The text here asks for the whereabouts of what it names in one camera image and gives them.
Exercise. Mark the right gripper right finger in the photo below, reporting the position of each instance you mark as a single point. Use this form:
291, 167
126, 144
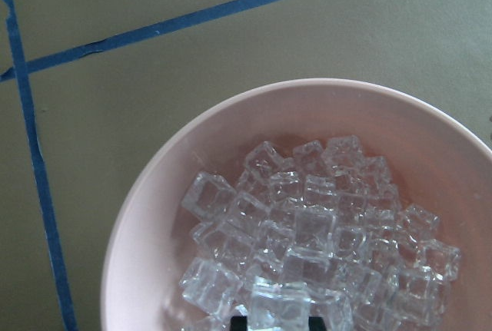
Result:
316, 323

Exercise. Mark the pink bowl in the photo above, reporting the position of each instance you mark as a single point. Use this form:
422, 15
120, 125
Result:
435, 161

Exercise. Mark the single clear ice cube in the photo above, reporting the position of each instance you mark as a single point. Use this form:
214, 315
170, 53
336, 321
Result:
278, 306

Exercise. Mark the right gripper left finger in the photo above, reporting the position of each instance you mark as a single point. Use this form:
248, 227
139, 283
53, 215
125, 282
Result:
238, 323

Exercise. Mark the clear ice cubes pile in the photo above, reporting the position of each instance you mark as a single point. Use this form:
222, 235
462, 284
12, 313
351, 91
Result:
329, 216

